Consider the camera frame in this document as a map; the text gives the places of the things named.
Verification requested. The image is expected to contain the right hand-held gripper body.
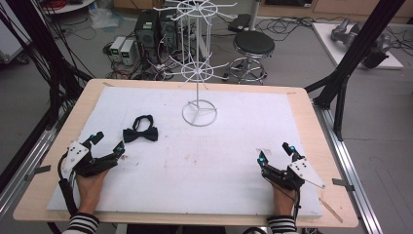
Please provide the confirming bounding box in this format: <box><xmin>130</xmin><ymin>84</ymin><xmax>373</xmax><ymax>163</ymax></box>
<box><xmin>261</xmin><ymin>158</ymin><xmax>326</xmax><ymax>192</ymax></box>

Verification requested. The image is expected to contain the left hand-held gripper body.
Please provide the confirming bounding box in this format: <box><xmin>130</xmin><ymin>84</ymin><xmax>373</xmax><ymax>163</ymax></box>
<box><xmin>61</xmin><ymin>140</ymin><xmax>120</xmax><ymax>178</ymax></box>

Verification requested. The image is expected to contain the black bow tie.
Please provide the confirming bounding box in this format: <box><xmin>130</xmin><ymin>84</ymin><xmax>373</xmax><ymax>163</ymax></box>
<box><xmin>122</xmin><ymin>114</ymin><xmax>160</xmax><ymax>144</ymax></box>

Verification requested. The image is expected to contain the white wire display rack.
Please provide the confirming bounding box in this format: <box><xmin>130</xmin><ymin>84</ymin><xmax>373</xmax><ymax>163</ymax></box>
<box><xmin>152</xmin><ymin>0</ymin><xmax>239</xmax><ymax>128</ymax></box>

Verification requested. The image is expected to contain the person's right hand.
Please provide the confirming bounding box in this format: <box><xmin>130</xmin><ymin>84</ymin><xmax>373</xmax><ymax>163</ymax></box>
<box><xmin>272</xmin><ymin>184</ymin><xmax>298</xmax><ymax>217</ymax></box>

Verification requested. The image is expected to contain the person's left hand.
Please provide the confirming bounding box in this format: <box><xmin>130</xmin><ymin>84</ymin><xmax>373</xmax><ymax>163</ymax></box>
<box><xmin>75</xmin><ymin>169</ymin><xmax>111</xmax><ymax>216</ymax></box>

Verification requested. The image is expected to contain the wooden table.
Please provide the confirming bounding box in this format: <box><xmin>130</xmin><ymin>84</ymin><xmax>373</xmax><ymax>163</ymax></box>
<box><xmin>13</xmin><ymin>78</ymin><xmax>360</xmax><ymax>229</ymax></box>

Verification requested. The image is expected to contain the white foam mat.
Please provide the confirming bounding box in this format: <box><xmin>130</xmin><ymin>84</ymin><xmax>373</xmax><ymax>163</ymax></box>
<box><xmin>46</xmin><ymin>85</ymin><xmax>324</xmax><ymax>219</ymax></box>

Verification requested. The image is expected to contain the thin wooden stick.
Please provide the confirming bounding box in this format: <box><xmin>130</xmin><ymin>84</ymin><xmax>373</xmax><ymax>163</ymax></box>
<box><xmin>319</xmin><ymin>197</ymin><xmax>345</xmax><ymax>224</ymax></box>

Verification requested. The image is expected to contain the grey bench power supply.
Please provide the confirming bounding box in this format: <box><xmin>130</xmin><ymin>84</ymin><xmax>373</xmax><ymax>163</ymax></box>
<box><xmin>109</xmin><ymin>35</ymin><xmax>127</xmax><ymax>63</ymax></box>
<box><xmin>120</xmin><ymin>39</ymin><xmax>136</xmax><ymax>66</ymax></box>

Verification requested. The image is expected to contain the black round stool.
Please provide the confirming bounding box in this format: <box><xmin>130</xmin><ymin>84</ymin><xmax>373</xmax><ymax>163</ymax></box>
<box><xmin>228</xmin><ymin>29</ymin><xmax>277</xmax><ymax>86</ymax></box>

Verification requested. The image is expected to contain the white floor board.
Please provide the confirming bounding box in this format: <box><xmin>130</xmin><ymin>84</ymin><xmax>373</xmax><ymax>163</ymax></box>
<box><xmin>311</xmin><ymin>21</ymin><xmax>405</xmax><ymax>71</ymax></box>

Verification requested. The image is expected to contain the black computer tower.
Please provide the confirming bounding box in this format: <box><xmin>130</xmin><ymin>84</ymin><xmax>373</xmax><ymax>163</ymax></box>
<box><xmin>158</xmin><ymin>13</ymin><xmax>180</xmax><ymax>52</ymax></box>
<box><xmin>133</xmin><ymin>9</ymin><xmax>161</xmax><ymax>64</ymax></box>

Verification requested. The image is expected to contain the clear plastic bag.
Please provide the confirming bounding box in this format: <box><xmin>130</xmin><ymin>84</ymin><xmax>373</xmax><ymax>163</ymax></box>
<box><xmin>88</xmin><ymin>5</ymin><xmax>126</xmax><ymax>31</ymax></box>

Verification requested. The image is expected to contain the round white table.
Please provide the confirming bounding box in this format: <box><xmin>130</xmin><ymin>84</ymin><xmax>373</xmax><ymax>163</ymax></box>
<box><xmin>41</xmin><ymin>0</ymin><xmax>97</xmax><ymax>16</ymax></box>

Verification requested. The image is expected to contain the flat black box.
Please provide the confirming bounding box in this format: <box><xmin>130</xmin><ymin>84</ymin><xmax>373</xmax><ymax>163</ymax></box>
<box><xmin>226</xmin><ymin>13</ymin><xmax>253</xmax><ymax>34</ymax></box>

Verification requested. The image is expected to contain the white pole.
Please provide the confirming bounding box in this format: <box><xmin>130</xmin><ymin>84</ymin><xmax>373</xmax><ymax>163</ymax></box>
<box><xmin>247</xmin><ymin>0</ymin><xmax>263</xmax><ymax>32</ymax></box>

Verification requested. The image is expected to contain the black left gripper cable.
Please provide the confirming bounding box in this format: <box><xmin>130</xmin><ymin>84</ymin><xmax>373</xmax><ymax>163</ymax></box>
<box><xmin>56</xmin><ymin>151</ymin><xmax>80</xmax><ymax>217</ymax></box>

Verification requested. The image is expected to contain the grey metal bracket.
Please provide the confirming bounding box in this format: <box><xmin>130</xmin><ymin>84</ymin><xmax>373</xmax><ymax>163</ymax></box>
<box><xmin>331</xmin><ymin>177</ymin><xmax>356</xmax><ymax>193</ymax></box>
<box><xmin>23</xmin><ymin>164</ymin><xmax>53</xmax><ymax>182</ymax></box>

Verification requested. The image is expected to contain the aluminium rail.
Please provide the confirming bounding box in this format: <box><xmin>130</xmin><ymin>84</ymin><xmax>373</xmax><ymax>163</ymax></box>
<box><xmin>312</xmin><ymin>99</ymin><xmax>385</xmax><ymax>234</ymax></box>
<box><xmin>0</xmin><ymin>108</ymin><xmax>71</xmax><ymax>217</ymax></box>

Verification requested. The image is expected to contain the bundle of black cables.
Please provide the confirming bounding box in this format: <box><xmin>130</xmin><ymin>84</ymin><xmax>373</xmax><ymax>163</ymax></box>
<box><xmin>0</xmin><ymin>0</ymin><xmax>95</xmax><ymax>131</ymax></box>

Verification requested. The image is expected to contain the black metal frame post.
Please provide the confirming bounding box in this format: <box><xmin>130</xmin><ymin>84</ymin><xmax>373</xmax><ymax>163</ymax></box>
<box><xmin>304</xmin><ymin>0</ymin><xmax>407</xmax><ymax>142</ymax></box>

